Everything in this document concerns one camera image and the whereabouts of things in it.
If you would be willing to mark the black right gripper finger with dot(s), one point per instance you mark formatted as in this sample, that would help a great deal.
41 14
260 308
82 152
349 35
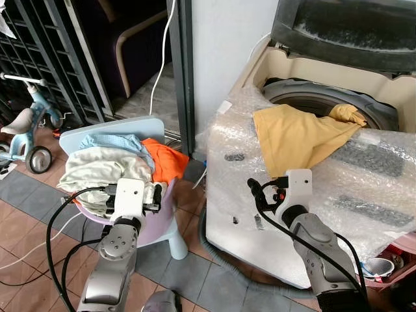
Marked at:
255 185
276 179

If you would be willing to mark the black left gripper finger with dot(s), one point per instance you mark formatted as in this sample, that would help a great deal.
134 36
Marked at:
158 196

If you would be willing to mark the yellow cloth garment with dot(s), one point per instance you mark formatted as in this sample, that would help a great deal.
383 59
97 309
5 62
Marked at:
292 140

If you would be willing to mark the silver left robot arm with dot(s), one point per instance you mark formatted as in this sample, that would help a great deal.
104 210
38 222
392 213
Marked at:
114 260

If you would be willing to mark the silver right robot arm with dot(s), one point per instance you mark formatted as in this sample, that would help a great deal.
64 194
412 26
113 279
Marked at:
318 250

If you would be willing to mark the beige top-load washing machine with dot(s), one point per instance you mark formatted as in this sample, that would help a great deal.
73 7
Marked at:
240 214

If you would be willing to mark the lilac plastic laundry basin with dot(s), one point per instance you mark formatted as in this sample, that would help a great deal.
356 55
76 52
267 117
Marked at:
159 218

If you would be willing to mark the orange cloth garment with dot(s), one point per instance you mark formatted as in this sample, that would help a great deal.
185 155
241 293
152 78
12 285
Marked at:
166 162

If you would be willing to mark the cream white cloth garment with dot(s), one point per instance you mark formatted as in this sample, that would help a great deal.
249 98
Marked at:
97 172

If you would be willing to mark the light blue cloth garment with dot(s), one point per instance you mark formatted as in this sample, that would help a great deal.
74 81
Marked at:
114 144

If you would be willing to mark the light blue plastic chair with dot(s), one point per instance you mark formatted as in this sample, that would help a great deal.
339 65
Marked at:
110 127

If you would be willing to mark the clear bubble wrap sheet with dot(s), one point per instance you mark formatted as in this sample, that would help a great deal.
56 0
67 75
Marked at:
364 182

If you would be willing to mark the grey washer drum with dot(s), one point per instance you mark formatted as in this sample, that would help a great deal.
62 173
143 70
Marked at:
305 94

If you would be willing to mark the grey robot leg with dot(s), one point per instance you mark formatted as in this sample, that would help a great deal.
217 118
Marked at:
162 302

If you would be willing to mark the white plastic cup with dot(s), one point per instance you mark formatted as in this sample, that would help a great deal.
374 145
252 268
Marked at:
377 268

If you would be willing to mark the light blue kids tricycle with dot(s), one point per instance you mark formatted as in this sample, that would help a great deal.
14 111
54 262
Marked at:
29 120

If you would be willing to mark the dark armchair with beige trim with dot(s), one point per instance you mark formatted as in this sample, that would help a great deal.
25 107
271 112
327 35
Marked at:
130 45

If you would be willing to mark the dark grey washer lid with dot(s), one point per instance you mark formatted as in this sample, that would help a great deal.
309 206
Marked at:
351 32

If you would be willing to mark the dark metal lattice gate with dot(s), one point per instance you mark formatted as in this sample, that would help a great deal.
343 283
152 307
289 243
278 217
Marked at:
39 52

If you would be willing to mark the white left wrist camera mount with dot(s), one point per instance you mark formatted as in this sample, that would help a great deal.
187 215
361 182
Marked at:
128 195

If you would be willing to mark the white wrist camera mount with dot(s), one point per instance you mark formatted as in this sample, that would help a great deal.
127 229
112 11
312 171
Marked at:
128 195
299 185

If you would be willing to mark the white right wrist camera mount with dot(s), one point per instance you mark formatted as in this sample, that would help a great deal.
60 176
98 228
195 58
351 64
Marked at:
299 185

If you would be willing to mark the dark metal door frame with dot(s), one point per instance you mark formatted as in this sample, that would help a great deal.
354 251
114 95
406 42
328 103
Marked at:
182 71

